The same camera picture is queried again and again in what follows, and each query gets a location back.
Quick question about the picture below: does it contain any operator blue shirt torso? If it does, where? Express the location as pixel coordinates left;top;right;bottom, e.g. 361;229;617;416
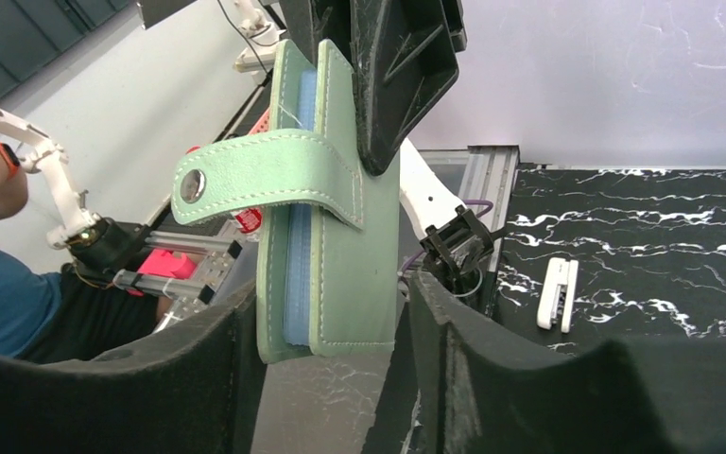
0;250;61;358

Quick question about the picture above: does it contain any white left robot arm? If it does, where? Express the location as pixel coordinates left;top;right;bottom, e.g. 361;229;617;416
281;1;505;296

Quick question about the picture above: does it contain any white clip block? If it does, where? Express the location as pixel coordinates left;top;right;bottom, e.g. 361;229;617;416
536;257;579;334

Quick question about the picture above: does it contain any mint green card holder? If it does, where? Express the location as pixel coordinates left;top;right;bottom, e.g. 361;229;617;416
171;40;400;364

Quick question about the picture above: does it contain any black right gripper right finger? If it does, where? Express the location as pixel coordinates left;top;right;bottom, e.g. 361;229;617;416
408;272;726;453

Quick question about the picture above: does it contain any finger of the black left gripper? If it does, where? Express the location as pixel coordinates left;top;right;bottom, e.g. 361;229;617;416
279;0;352;63
351;0;460;176

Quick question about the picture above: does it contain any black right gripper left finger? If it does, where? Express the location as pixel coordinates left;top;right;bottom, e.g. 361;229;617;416
0;282;267;453

